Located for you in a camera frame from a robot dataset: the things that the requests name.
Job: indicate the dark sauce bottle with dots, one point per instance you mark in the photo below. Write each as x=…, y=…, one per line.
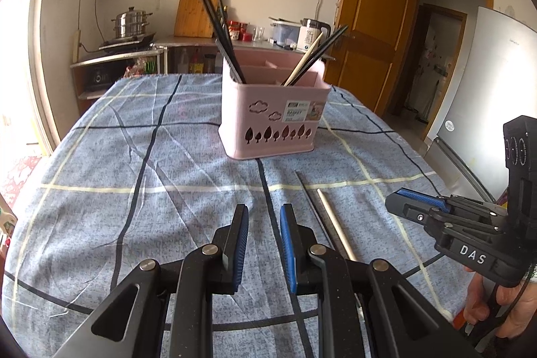
x=225, y=16

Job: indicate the red plastic bag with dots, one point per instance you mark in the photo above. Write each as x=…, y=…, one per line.
x=140, y=67

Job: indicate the low side shelf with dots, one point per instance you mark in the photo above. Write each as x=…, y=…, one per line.
x=117, y=58

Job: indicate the wooden stick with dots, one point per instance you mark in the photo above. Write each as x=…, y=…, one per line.
x=77, y=45

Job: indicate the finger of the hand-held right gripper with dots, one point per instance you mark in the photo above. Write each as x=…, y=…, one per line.
x=407, y=210
x=419, y=196

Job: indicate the window frame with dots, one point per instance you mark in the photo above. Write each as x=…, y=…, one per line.
x=40, y=47

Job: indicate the pink chopstick basket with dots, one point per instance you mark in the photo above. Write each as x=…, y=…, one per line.
x=268, y=119

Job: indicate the silver kitchen counter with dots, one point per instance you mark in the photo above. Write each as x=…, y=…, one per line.
x=188, y=41

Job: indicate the clear plastic jug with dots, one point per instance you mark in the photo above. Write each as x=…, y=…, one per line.
x=183, y=62

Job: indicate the stainless steel steamer pot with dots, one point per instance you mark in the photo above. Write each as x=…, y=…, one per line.
x=131, y=22

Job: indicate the person's right hand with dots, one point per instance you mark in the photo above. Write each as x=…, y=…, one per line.
x=476, y=303

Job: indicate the black chopstick with metal tip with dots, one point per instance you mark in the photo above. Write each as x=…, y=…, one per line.
x=230, y=62

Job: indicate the clear drinking glass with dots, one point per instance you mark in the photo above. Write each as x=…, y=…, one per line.
x=259, y=34

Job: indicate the wooden door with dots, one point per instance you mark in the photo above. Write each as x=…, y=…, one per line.
x=373, y=18

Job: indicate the blue checked tablecloth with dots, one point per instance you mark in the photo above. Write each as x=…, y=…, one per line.
x=188, y=182

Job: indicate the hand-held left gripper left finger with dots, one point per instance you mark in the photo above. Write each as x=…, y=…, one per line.
x=239, y=253

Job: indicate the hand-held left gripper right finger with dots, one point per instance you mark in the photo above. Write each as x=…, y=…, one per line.
x=287, y=253

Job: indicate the black appliance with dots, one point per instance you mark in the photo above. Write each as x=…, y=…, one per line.
x=100, y=78

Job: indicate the wooden chopstick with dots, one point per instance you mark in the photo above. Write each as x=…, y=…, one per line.
x=304, y=56
x=335, y=223

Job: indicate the white electric kettle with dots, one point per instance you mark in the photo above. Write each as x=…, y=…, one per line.
x=312, y=35

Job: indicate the wooden cutting board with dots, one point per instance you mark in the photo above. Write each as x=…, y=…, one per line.
x=193, y=12

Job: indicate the white jar with red lid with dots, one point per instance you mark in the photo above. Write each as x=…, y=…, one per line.
x=235, y=31

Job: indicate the induction cooker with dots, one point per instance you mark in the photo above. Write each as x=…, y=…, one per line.
x=126, y=41

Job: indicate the silver refrigerator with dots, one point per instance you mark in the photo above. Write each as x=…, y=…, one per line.
x=478, y=89

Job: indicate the clear plastic storage box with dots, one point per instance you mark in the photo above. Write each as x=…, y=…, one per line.
x=285, y=34

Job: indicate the red patterned mat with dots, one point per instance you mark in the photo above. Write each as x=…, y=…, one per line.
x=19, y=175

